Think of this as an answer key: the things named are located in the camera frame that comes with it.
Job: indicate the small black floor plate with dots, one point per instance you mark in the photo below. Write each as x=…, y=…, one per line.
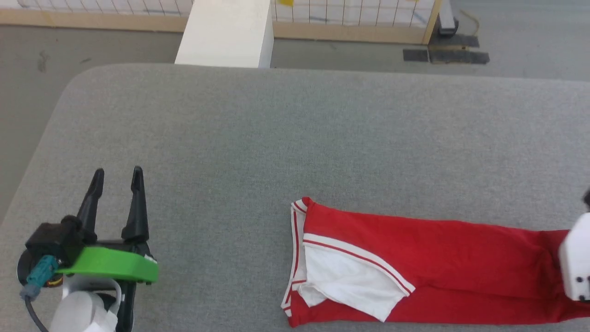
x=415, y=55

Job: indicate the lemon print grid partition panel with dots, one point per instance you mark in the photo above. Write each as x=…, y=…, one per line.
x=359, y=23

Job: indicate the long black floor plate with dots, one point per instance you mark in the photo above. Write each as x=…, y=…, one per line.
x=461, y=56

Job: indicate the white rectangular box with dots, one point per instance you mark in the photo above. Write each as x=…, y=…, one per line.
x=226, y=32

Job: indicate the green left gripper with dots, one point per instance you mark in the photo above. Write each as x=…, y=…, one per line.
x=110, y=265

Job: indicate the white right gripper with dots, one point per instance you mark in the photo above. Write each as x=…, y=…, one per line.
x=578, y=258

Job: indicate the red basketball jersey white trim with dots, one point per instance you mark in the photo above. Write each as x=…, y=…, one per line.
x=438, y=267

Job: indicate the grey metal stand foot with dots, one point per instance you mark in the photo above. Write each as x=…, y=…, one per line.
x=447, y=20

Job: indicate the black floor mat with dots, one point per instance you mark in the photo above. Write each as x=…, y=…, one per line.
x=456, y=40

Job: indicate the grey fabric sofa seat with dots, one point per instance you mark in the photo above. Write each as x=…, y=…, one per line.
x=276, y=138

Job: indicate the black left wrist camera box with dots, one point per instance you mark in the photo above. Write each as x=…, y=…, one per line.
x=50, y=240

